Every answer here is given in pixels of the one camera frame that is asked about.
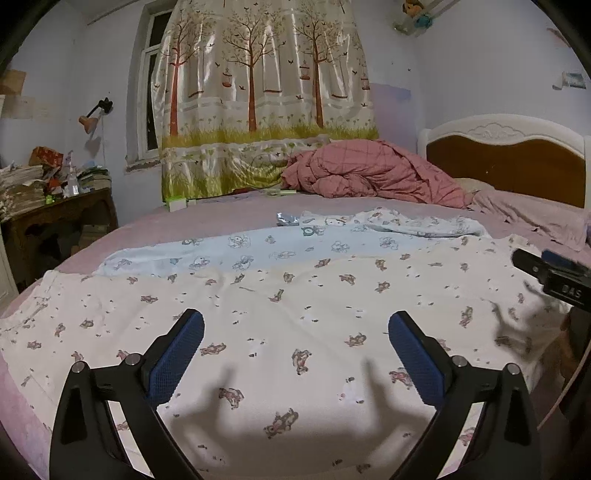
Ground dark wooden desk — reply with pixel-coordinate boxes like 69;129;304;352
0;187;118;287

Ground cardboard wall patch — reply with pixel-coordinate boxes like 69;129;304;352
0;69;26;95

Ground white and brown headboard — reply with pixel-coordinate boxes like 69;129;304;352
418;114;591;208

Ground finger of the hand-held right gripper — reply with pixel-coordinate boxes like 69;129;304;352
512;248;550;282
542;250;591;278

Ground bed with pink sheet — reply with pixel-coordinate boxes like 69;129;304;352
0;189;591;480

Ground white floral pants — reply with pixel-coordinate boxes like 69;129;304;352
0;233;573;480

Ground light blue cartoon pants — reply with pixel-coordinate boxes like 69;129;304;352
95;222;492;280

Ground pink plaid quilt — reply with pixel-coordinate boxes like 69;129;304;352
281;138;474;208

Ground white window frame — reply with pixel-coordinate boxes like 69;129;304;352
127;2;174;162

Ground tree print curtain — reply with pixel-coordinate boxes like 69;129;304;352
150;0;379;201

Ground red box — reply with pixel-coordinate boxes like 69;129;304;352
30;147;63;167

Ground wall rack with toys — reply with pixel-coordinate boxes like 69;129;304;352
392;0;460;35

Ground stack of books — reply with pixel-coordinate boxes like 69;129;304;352
78;166;112;192

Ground white cartoon cat pants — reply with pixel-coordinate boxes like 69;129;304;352
300;208;492;238

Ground pink wall lamp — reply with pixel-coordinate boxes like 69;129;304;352
78;98;114;136

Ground cream pillow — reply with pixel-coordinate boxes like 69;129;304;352
455;178;492;195

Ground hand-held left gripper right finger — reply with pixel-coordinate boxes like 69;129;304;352
388;310;543;480

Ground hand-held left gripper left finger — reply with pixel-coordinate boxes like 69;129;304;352
48;308;206;480

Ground stack of papers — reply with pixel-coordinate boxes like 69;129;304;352
0;164;47;217

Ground white cabinet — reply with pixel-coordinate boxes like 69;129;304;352
0;231;19;301

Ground pink pillow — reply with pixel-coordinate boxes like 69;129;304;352
471;189;591;252

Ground small wall sticker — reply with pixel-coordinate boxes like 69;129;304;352
553;71;587;90

